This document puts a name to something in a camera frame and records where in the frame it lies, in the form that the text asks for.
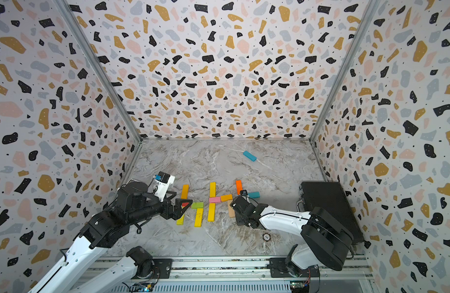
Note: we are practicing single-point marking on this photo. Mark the lime green block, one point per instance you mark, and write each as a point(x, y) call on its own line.
point(197, 205)

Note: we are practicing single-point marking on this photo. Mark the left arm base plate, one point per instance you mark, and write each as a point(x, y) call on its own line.
point(159, 268)

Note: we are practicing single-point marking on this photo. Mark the teal long block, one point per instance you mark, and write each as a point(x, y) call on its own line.
point(250, 156)

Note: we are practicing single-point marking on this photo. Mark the orange-yellow long block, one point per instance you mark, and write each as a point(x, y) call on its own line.
point(185, 191)

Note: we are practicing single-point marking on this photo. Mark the yellow long block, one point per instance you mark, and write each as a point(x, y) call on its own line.
point(211, 212)

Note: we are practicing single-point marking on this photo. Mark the amber block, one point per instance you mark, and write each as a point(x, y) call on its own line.
point(226, 197)

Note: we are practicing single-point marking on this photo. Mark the aluminium front rail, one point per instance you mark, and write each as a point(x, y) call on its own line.
point(241, 274)

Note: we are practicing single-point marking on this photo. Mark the pink block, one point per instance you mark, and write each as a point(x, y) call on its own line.
point(215, 200)

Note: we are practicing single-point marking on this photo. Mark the round table grommet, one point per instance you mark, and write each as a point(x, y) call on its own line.
point(266, 237)

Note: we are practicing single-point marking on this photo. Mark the natural wood long block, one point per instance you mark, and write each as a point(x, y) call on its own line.
point(231, 211)

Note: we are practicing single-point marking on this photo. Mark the teal small block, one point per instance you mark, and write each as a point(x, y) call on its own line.
point(254, 195)

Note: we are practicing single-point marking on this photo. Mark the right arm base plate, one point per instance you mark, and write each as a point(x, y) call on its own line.
point(281, 268)

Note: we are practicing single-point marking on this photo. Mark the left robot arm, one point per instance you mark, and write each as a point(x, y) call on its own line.
point(134, 205)

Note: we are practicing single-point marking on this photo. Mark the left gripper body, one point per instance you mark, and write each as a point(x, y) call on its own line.
point(164, 209)

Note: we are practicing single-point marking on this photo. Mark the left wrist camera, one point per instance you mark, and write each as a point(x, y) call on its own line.
point(162, 183)

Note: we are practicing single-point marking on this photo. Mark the orange block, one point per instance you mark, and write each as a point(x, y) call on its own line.
point(239, 187)

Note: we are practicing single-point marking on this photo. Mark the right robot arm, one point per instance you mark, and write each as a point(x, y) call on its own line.
point(326, 240)

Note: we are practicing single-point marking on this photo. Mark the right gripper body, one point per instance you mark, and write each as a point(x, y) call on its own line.
point(241, 221)

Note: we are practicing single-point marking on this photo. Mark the black carrying case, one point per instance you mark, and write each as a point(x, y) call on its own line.
point(330, 197)

